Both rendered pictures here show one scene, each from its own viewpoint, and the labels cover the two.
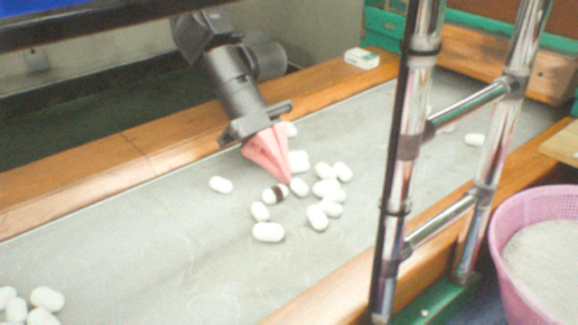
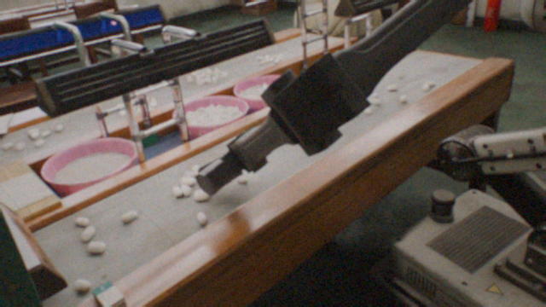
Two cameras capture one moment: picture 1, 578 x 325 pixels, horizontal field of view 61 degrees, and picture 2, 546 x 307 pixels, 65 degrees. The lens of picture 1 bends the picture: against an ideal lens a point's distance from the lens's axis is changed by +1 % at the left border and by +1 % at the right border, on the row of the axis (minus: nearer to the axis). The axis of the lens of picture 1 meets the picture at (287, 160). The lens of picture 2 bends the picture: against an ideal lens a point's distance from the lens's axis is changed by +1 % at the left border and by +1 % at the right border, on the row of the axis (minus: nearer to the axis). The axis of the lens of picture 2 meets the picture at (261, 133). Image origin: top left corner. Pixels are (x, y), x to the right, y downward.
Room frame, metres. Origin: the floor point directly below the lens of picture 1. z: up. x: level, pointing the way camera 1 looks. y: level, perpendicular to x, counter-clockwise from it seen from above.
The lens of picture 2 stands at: (1.49, 0.15, 1.36)
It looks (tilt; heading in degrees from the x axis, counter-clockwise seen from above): 27 degrees down; 180
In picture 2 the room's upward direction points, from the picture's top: 5 degrees counter-clockwise
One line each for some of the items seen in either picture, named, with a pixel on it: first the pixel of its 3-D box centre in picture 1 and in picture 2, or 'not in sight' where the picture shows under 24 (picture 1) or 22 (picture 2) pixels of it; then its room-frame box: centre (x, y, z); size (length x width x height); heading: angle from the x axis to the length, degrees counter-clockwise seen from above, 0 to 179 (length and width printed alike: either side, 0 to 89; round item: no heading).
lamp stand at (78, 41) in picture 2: not in sight; (106, 86); (0.11, -0.35, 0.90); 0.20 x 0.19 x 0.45; 130
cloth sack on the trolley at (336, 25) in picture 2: not in sight; (342, 19); (-2.77, 1.07, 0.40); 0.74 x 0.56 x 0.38; 132
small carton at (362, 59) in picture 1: (361, 58); (108, 298); (0.92, -0.15, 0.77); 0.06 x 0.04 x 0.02; 40
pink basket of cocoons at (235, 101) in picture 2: not in sight; (212, 122); (0.09, -0.02, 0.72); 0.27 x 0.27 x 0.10
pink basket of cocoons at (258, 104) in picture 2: not in sight; (268, 97); (-0.09, 0.20, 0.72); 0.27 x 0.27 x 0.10
